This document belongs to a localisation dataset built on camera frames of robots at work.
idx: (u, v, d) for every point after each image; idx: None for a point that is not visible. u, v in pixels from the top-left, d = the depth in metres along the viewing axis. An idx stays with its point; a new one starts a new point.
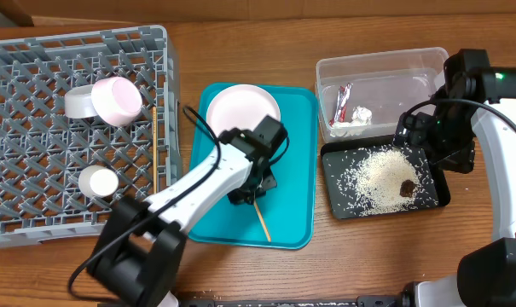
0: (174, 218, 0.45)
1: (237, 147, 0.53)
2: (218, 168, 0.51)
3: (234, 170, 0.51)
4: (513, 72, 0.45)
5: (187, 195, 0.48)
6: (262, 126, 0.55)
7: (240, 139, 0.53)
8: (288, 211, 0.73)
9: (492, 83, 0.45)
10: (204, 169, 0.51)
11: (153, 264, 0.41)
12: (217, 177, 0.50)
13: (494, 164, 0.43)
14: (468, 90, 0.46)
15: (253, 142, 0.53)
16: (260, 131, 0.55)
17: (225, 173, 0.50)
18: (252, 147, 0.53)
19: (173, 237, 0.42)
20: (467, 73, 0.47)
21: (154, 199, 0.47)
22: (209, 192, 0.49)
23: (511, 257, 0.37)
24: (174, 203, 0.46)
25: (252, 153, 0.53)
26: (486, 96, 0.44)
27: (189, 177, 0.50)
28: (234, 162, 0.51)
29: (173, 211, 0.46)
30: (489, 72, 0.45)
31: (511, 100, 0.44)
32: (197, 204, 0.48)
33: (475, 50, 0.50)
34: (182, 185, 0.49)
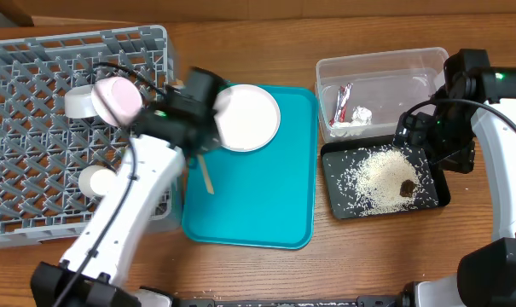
0: (99, 271, 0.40)
1: (159, 128, 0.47)
2: (137, 179, 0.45)
3: (158, 172, 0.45)
4: (513, 72, 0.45)
5: (107, 234, 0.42)
6: (188, 87, 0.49)
7: (158, 119, 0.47)
8: (272, 209, 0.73)
9: (493, 84, 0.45)
10: (122, 183, 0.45)
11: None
12: (141, 189, 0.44)
13: (494, 164, 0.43)
14: (468, 90, 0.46)
15: (176, 115, 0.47)
16: (188, 92, 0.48)
17: (147, 182, 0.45)
18: (176, 122, 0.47)
19: (101, 294, 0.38)
20: (467, 73, 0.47)
21: (72, 256, 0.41)
22: (135, 215, 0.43)
23: (511, 257, 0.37)
24: (93, 254, 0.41)
25: (178, 128, 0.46)
26: (486, 96, 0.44)
27: (108, 203, 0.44)
28: (153, 163, 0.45)
29: (94, 263, 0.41)
30: (489, 72, 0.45)
31: (511, 100, 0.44)
32: (123, 240, 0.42)
33: (475, 50, 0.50)
34: (101, 220, 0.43)
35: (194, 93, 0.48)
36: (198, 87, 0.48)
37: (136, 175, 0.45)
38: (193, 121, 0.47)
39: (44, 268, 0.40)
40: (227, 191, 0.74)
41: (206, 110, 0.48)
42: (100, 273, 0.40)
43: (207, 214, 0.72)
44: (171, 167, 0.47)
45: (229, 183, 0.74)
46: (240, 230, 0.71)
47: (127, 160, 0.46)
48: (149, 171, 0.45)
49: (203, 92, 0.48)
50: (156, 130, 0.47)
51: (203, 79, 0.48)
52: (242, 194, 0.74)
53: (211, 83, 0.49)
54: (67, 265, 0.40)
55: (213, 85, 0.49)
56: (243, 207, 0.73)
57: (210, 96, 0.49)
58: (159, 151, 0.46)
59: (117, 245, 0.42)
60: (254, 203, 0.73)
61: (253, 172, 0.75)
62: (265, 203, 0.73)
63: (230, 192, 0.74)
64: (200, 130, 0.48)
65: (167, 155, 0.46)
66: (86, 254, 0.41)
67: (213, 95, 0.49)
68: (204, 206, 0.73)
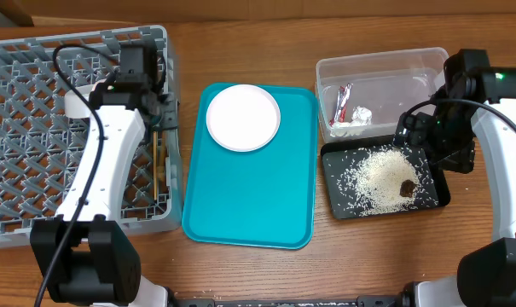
0: (95, 214, 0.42)
1: (113, 99, 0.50)
2: (106, 139, 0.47)
3: (124, 130, 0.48)
4: (512, 72, 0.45)
5: (90, 184, 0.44)
6: (125, 61, 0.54)
7: (109, 92, 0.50)
8: (260, 199, 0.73)
9: (493, 83, 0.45)
10: (93, 146, 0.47)
11: (102, 269, 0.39)
12: (112, 147, 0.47)
13: (494, 165, 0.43)
14: (468, 90, 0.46)
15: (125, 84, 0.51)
16: (129, 68, 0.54)
17: (116, 138, 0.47)
18: (126, 91, 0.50)
19: (101, 234, 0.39)
20: (467, 73, 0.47)
21: (64, 211, 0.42)
22: (113, 166, 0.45)
23: (511, 257, 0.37)
24: (84, 201, 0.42)
25: (130, 94, 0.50)
26: (486, 96, 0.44)
27: (84, 165, 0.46)
28: (118, 123, 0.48)
29: (86, 210, 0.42)
30: (489, 72, 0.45)
31: (511, 99, 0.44)
32: (108, 187, 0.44)
33: (475, 50, 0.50)
34: (83, 177, 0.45)
35: (135, 66, 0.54)
36: (137, 58, 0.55)
37: (104, 136, 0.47)
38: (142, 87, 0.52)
39: (38, 226, 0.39)
40: (226, 190, 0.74)
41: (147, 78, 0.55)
42: (95, 216, 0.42)
43: (207, 213, 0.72)
44: (136, 126, 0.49)
45: (222, 180, 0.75)
46: (240, 230, 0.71)
47: (93, 129, 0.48)
48: (116, 131, 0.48)
49: (142, 63, 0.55)
50: (110, 101, 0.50)
51: (139, 51, 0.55)
52: (240, 193, 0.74)
53: (147, 54, 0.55)
54: (63, 217, 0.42)
55: (148, 58, 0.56)
56: (241, 205, 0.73)
57: (148, 66, 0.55)
58: (118, 113, 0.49)
59: (103, 191, 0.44)
60: (249, 199, 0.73)
61: (252, 171, 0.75)
62: (250, 194, 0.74)
63: (229, 191, 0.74)
64: (150, 95, 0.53)
65: (128, 116, 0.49)
66: (78, 204, 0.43)
67: (150, 66, 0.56)
68: (203, 205, 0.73)
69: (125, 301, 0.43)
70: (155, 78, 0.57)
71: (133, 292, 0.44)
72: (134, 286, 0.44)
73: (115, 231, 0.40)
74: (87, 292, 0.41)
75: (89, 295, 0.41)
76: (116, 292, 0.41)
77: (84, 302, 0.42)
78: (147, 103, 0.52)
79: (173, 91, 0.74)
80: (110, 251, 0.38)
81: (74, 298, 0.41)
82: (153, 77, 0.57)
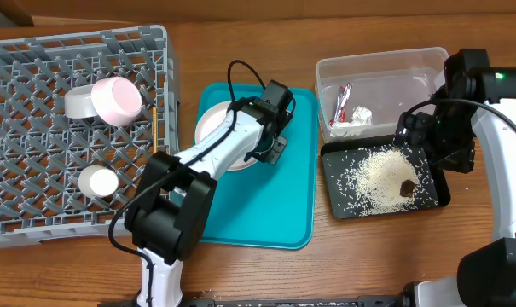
0: (203, 170, 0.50)
1: (247, 112, 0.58)
2: (234, 131, 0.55)
3: (248, 133, 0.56)
4: (513, 72, 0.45)
5: (211, 151, 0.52)
6: (268, 92, 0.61)
7: (247, 106, 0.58)
8: (266, 198, 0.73)
9: (492, 84, 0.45)
10: (222, 128, 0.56)
11: (185, 212, 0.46)
12: (232, 139, 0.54)
13: (494, 165, 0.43)
14: (468, 90, 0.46)
15: (258, 108, 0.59)
16: (267, 97, 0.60)
17: (240, 134, 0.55)
18: (260, 113, 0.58)
19: (203, 182, 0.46)
20: (468, 73, 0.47)
21: (182, 154, 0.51)
22: (229, 150, 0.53)
23: (511, 257, 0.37)
24: (200, 157, 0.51)
25: (259, 116, 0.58)
26: (486, 96, 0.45)
27: (212, 136, 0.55)
28: (246, 125, 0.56)
29: (198, 165, 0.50)
30: (489, 71, 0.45)
31: (511, 99, 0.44)
32: (219, 159, 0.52)
33: (475, 50, 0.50)
34: (205, 143, 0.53)
35: (272, 97, 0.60)
36: (275, 97, 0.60)
37: (234, 128, 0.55)
38: (273, 118, 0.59)
39: (159, 153, 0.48)
40: (228, 190, 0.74)
41: (279, 113, 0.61)
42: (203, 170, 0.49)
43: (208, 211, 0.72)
44: (252, 136, 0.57)
45: (226, 178, 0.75)
46: (240, 230, 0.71)
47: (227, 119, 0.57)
48: (242, 130, 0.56)
49: (280, 99, 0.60)
50: (246, 112, 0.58)
51: (282, 91, 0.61)
52: (243, 192, 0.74)
53: (286, 94, 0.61)
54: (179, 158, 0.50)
55: (286, 101, 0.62)
56: (243, 206, 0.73)
57: (282, 104, 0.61)
58: (251, 119, 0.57)
59: (216, 159, 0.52)
60: (254, 197, 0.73)
61: (253, 171, 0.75)
62: (257, 193, 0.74)
63: (231, 189, 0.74)
64: (271, 131, 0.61)
65: (255, 127, 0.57)
66: (194, 157, 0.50)
67: (283, 107, 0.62)
68: None
69: (178, 256, 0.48)
70: (285, 120, 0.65)
71: (184, 256, 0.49)
72: (189, 250, 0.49)
73: (211, 191, 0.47)
74: (157, 228, 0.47)
75: (157, 232, 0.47)
76: (178, 242, 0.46)
77: (148, 237, 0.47)
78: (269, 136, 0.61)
79: (173, 91, 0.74)
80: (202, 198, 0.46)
81: (143, 228, 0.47)
82: (282, 118, 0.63)
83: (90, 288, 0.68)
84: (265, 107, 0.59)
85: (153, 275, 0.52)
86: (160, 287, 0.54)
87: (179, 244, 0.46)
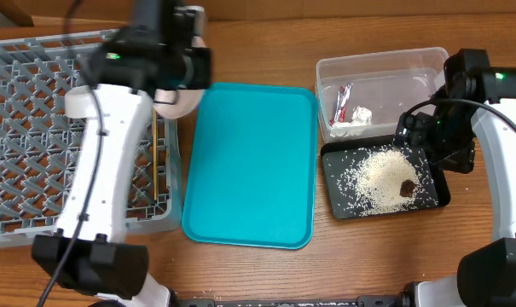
0: (95, 233, 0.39)
1: (114, 76, 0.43)
2: (106, 135, 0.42)
3: (127, 122, 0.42)
4: (512, 72, 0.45)
5: (94, 193, 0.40)
6: (140, 16, 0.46)
7: (115, 60, 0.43)
8: (264, 199, 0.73)
9: (493, 84, 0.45)
10: (92, 141, 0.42)
11: (108, 280, 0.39)
12: (112, 148, 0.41)
13: (494, 165, 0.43)
14: (468, 91, 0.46)
15: (134, 52, 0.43)
16: (140, 24, 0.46)
17: (118, 133, 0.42)
18: (138, 59, 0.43)
19: (105, 254, 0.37)
20: (468, 73, 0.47)
21: (65, 224, 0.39)
22: (117, 168, 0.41)
23: (511, 257, 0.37)
24: (84, 218, 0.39)
25: (139, 64, 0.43)
26: (486, 96, 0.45)
27: (86, 164, 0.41)
28: (121, 113, 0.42)
29: (89, 225, 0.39)
30: (489, 72, 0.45)
31: (512, 100, 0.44)
32: (110, 199, 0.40)
33: (475, 50, 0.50)
34: (82, 183, 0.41)
35: (147, 21, 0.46)
36: (151, 13, 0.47)
37: (104, 131, 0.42)
38: (156, 49, 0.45)
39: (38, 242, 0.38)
40: (228, 191, 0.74)
41: (163, 38, 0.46)
42: (96, 235, 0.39)
43: (209, 213, 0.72)
44: (142, 112, 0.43)
45: (225, 178, 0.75)
46: (239, 230, 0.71)
47: (91, 117, 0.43)
48: (117, 124, 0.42)
49: (155, 17, 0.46)
50: (112, 74, 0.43)
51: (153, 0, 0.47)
52: (242, 193, 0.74)
53: (159, 6, 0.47)
54: (63, 233, 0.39)
55: (165, 11, 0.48)
56: (242, 208, 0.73)
57: (163, 23, 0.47)
58: (122, 100, 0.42)
59: (106, 204, 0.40)
60: (252, 198, 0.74)
61: (253, 174, 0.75)
62: (255, 194, 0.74)
63: (231, 191, 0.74)
64: (161, 63, 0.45)
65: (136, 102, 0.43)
66: (77, 219, 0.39)
67: (167, 23, 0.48)
68: (205, 205, 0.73)
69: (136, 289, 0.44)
70: (182, 34, 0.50)
71: (138, 282, 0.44)
72: (138, 275, 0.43)
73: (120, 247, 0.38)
74: (92, 289, 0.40)
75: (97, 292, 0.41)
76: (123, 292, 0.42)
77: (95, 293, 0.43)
78: (166, 66, 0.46)
79: None
80: (114, 269, 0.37)
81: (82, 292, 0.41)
82: (172, 31, 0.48)
83: None
84: (140, 42, 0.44)
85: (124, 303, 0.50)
86: None
87: (125, 291, 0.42)
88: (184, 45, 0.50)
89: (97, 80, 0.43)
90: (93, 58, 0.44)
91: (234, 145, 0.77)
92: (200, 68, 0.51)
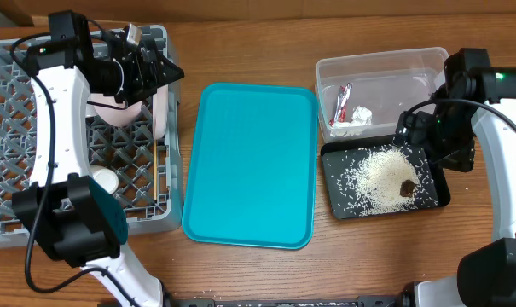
0: (70, 171, 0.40)
1: (48, 66, 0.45)
2: (54, 102, 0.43)
3: (70, 89, 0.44)
4: (513, 72, 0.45)
5: (55, 147, 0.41)
6: (55, 25, 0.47)
7: (43, 55, 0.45)
8: (263, 198, 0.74)
9: (492, 84, 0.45)
10: (43, 111, 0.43)
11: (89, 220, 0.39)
12: (62, 110, 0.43)
13: (494, 166, 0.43)
14: (468, 91, 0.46)
15: (58, 45, 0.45)
16: (60, 33, 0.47)
17: (65, 99, 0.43)
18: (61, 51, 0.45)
19: (79, 188, 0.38)
20: (468, 73, 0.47)
21: (37, 176, 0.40)
22: (71, 124, 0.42)
23: (511, 257, 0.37)
24: (53, 165, 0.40)
25: (65, 53, 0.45)
26: (486, 96, 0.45)
27: (41, 135, 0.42)
28: (63, 82, 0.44)
29: (58, 171, 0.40)
30: (489, 72, 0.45)
31: (512, 100, 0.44)
32: (73, 147, 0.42)
33: (476, 50, 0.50)
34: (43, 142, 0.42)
35: (66, 30, 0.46)
36: (68, 24, 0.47)
37: (51, 99, 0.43)
38: (77, 43, 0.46)
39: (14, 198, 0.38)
40: (228, 189, 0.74)
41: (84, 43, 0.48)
42: (69, 174, 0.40)
43: (209, 213, 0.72)
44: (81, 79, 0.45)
45: (225, 177, 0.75)
46: (239, 229, 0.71)
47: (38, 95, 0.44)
48: (61, 92, 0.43)
49: (74, 26, 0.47)
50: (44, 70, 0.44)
51: (66, 15, 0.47)
52: (241, 192, 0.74)
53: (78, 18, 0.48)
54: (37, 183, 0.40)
55: (81, 22, 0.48)
56: (242, 208, 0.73)
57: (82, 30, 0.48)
58: (60, 71, 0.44)
59: (69, 152, 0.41)
60: (252, 197, 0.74)
61: (252, 172, 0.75)
62: (253, 193, 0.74)
63: (231, 190, 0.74)
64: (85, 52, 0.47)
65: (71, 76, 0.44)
66: (48, 168, 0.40)
67: (86, 33, 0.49)
68: (206, 205, 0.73)
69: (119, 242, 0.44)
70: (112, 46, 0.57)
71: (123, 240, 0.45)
72: (122, 229, 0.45)
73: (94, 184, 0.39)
74: (79, 246, 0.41)
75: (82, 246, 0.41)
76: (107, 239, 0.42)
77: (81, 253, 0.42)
78: (92, 61, 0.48)
79: (173, 91, 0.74)
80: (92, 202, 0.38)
81: (68, 255, 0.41)
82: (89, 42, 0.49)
83: (90, 288, 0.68)
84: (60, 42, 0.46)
85: (115, 277, 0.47)
86: (131, 285, 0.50)
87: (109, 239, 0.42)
88: (117, 56, 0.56)
89: (35, 70, 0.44)
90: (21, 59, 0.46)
91: (232, 143, 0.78)
92: (134, 70, 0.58)
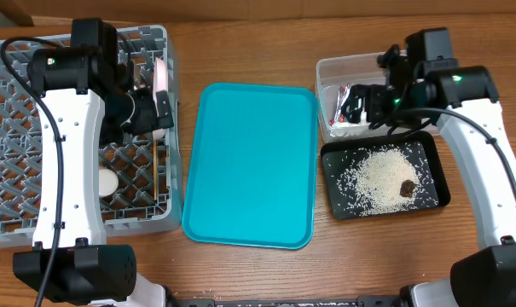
0: (76, 237, 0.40)
1: (58, 80, 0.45)
2: (62, 141, 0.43)
3: (81, 124, 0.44)
4: (467, 72, 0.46)
5: (63, 199, 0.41)
6: (78, 37, 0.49)
7: (52, 66, 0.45)
8: (263, 198, 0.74)
9: (452, 88, 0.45)
10: (51, 150, 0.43)
11: (97, 281, 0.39)
12: (72, 149, 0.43)
13: (469, 173, 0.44)
14: (429, 97, 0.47)
15: (68, 57, 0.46)
16: (80, 42, 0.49)
17: (76, 139, 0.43)
18: (72, 66, 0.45)
19: (85, 257, 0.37)
20: (427, 78, 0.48)
21: (42, 236, 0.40)
22: (80, 166, 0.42)
23: (501, 264, 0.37)
24: (60, 226, 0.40)
25: (77, 67, 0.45)
26: (449, 101, 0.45)
27: (49, 180, 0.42)
28: (75, 115, 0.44)
29: (65, 234, 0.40)
30: (447, 75, 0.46)
31: (472, 101, 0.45)
32: (83, 203, 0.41)
33: (437, 31, 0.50)
34: (51, 194, 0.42)
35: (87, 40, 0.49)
36: (93, 34, 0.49)
37: (61, 136, 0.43)
38: (89, 55, 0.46)
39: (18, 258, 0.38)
40: (228, 189, 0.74)
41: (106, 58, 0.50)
42: (76, 240, 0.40)
43: (209, 213, 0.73)
44: (93, 113, 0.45)
45: (224, 177, 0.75)
46: (239, 229, 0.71)
47: (48, 128, 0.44)
48: (72, 126, 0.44)
49: (97, 37, 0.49)
50: (55, 80, 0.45)
51: (95, 27, 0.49)
52: (241, 192, 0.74)
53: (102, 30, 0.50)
54: (42, 245, 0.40)
55: (107, 35, 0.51)
56: (242, 208, 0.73)
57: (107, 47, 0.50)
58: (72, 104, 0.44)
59: (78, 208, 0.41)
60: (251, 196, 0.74)
61: (252, 173, 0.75)
62: (253, 193, 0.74)
63: (230, 190, 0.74)
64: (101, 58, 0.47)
65: (84, 105, 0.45)
66: (54, 228, 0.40)
67: (110, 45, 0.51)
68: (206, 205, 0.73)
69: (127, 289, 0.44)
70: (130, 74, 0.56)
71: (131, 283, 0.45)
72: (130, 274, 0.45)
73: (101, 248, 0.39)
74: (86, 296, 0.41)
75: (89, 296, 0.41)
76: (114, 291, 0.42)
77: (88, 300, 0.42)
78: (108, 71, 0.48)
79: (173, 92, 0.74)
80: (98, 270, 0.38)
81: (75, 300, 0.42)
82: (111, 55, 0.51)
83: None
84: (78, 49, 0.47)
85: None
86: None
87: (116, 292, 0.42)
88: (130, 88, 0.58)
89: (41, 89, 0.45)
90: (31, 67, 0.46)
91: (233, 143, 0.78)
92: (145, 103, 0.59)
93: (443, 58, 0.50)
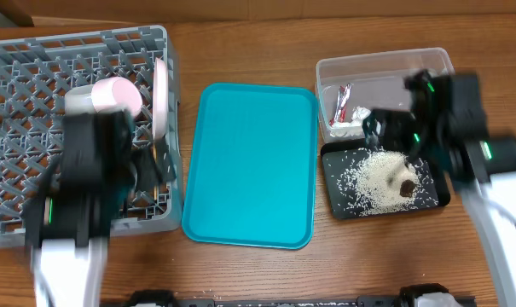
0: None
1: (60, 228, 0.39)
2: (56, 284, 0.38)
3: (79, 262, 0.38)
4: (498, 141, 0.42)
5: None
6: (73, 141, 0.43)
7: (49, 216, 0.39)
8: (263, 199, 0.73)
9: (478, 159, 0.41)
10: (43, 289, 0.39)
11: None
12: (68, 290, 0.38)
13: (488, 240, 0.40)
14: (455, 166, 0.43)
15: (69, 199, 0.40)
16: (78, 151, 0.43)
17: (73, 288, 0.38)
18: (72, 205, 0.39)
19: None
20: (453, 143, 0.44)
21: None
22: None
23: None
24: None
25: (76, 214, 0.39)
26: (477, 177, 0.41)
27: None
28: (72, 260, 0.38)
29: None
30: (475, 143, 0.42)
31: (501, 180, 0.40)
32: None
33: (466, 77, 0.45)
34: None
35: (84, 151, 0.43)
36: (84, 136, 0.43)
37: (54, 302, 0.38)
38: (90, 202, 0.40)
39: None
40: (228, 191, 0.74)
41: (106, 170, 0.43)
42: None
43: (209, 214, 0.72)
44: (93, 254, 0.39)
45: (224, 178, 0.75)
46: (240, 230, 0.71)
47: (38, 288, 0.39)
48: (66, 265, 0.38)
49: (93, 145, 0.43)
50: (60, 228, 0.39)
51: (88, 124, 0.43)
52: (241, 193, 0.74)
53: (98, 125, 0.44)
54: None
55: (104, 134, 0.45)
56: (242, 208, 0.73)
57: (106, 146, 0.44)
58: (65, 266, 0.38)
59: None
60: (251, 198, 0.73)
61: (252, 174, 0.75)
62: (252, 194, 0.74)
63: (231, 191, 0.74)
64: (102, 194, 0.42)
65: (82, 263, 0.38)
66: None
67: (108, 141, 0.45)
68: (206, 205, 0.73)
69: None
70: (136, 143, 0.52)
71: None
72: None
73: None
74: None
75: None
76: None
77: None
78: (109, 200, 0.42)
79: (173, 91, 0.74)
80: None
81: None
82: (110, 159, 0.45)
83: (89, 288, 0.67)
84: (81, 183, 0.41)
85: None
86: None
87: None
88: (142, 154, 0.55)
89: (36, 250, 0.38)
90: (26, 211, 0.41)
91: (233, 144, 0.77)
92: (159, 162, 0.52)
93: (473, 112, 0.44)
